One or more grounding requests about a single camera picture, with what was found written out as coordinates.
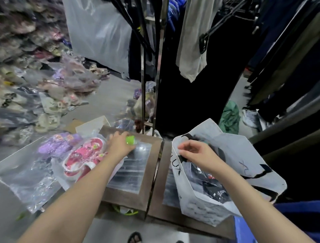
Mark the pile of bagged shoes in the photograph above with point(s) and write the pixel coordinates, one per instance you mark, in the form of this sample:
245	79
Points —
37	62

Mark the black hanging garment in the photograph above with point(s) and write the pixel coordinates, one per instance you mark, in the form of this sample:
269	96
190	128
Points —
195	87

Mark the person's right thumb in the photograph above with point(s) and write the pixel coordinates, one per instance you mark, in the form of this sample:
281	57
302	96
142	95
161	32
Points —
185	153

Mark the row of dark hanging clothes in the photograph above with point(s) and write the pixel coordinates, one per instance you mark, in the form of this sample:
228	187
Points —
287	62

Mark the white printed shopping bag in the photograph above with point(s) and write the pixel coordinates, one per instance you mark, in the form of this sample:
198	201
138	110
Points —
240	160

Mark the black packed items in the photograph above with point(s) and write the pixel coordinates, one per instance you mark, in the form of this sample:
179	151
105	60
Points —
212	185

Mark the person's right hand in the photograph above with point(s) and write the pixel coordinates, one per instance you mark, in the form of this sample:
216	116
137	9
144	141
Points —
202	156

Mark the purple sandals in plastic bag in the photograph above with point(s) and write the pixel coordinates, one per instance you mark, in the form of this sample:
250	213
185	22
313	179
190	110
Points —
58	145

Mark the empty clear plastic bag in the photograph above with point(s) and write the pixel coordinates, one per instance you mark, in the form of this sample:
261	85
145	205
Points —
25	177

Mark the person's left hand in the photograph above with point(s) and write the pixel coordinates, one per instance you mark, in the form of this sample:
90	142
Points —
117	147

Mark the small heap of bagged shoes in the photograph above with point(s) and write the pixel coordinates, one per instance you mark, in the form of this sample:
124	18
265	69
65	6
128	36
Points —
142	102

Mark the open cardboard box flap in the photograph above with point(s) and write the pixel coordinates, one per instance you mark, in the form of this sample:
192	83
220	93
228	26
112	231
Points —
90	125

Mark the metal clothes rack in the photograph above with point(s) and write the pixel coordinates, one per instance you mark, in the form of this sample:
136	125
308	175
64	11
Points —
147	62

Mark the person's right forearm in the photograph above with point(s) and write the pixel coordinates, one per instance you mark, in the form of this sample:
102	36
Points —
252	202

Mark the blue plastic crate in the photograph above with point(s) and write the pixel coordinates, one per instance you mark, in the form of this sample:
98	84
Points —
295	220

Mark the person's left fingers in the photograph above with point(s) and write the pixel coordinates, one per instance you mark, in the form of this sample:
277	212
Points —
123	135

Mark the green plastic bag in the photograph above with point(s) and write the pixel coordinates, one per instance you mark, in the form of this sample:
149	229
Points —
229	117

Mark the person's black sandal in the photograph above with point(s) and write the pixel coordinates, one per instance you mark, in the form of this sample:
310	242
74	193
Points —
135	237

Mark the large clear plastic bag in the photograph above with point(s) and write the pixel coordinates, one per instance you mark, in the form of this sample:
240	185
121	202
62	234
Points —
100	32

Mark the small green tape dispenser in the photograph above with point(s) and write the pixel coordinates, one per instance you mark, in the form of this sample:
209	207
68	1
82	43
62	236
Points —
131	140

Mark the person's left forearm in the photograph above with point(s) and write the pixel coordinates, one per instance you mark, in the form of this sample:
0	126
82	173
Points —
75	200

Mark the beige hanging garment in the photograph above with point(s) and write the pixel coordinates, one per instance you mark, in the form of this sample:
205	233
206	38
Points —
197	37

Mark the white sneaker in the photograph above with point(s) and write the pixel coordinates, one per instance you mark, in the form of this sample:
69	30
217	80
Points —
250	117

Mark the pink sandals in plastic bag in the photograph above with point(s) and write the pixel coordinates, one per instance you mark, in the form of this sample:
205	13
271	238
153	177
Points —
82	157

